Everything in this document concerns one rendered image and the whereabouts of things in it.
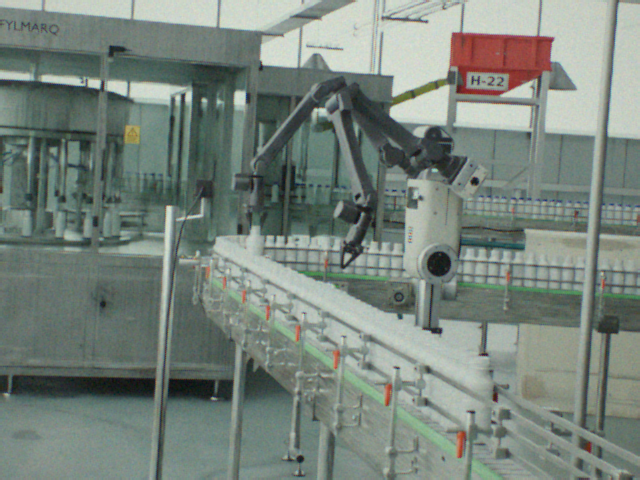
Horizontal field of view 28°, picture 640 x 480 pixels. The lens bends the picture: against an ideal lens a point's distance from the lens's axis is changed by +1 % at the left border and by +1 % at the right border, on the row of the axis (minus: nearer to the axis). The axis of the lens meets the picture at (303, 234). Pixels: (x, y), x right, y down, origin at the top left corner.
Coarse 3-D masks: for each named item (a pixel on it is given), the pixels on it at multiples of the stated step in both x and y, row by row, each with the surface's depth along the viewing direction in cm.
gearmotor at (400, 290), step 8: (392, 280) 613; (400, 280) 613; (408, 280) 613; (416, 280) 611; (456, 280) 610; (392, 288) 613; (400, 288) 612; (408, 288) 613; (416, 288) 611; (448, 288) 609; (456, 288) 609; (392, 296) 612; (400, 296) 612; (408, 296) 612; (440, 296) 611; (448, 296) 611; (392, 304) 614; (400, 304) 612; (408, 304) 613; (392, 312) 624
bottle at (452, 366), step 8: (456, 352) 255; (456, 360) 255; (448, 368) 256; (456, 368) 255; (448, 376) 255; (448, 384) 255; (448, 392) 255; (448, 400) 255; (448, 408) 255; (440, 416) 257; (440, 424) 257; (448, 424) 255
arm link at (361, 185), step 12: (348, 96) 440; (348, 108) 438; (336, 120) 440; (348, 120) 440; (348, 132) 439; (348, 144) 437; (348, 156) 436; (360, 156) 437; (348, 168) 437; (360, 168) 435; (360, 180) 433; (360, 192) 431; (372, 192) 432
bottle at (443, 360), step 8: (448, 344) 263; (456, 344) 263; (440, 352) 262; (448, 352) 261; (440, 360) 262; (448, 360) 261; (440, 368) 261; (432, 384) 263; (440, 384) 261; (432, 392) 262; (440, 392) 261; (432, 400) 263; (440, 400) 261; (432, 416) 262
